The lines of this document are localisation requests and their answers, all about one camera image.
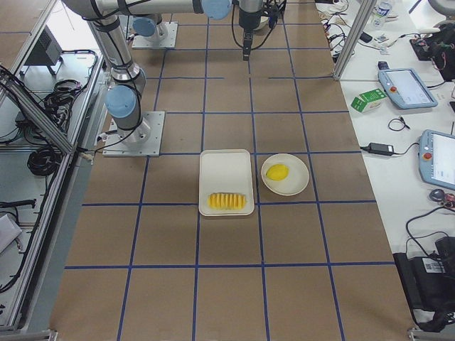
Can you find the grey electronics box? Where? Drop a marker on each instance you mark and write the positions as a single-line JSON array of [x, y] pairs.
[[46, 52]]

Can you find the blue teach pendant lower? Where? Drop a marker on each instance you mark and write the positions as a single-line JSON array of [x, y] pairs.
[[436, 158]]

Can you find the cream round plate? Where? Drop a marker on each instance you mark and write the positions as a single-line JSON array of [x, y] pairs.
[[294, 183]]

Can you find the cream rectangular tray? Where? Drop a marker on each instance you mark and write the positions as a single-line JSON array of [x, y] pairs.
[[225, 171]]

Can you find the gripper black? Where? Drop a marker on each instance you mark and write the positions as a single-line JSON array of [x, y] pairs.
[[247, 18]]

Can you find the sliced yellow fruit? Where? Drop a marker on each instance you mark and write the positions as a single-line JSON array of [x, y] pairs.
[[226, 201]]

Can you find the green white carton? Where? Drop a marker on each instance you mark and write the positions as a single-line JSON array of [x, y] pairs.
[[366, 101]]

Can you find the black power adapter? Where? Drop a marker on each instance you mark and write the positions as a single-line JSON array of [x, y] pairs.
[[379, 149]]

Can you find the white deep bowl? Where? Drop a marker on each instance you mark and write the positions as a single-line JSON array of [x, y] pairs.
[[263, 23]]

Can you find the blue teach pendant upper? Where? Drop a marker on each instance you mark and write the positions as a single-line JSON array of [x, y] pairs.
[[406, 89]]

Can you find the aluminium frame post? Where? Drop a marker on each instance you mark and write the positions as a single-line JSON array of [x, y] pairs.
[[359, 23]]

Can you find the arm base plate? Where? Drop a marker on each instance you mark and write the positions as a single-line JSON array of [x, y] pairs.
[[141, 43], [144, 141]]

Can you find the yellow lemon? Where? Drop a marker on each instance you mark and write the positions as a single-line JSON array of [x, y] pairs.
[[277, 172]]

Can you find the blue teach pendant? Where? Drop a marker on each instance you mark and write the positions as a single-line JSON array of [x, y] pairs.
[[436, 158], [406, 89]]

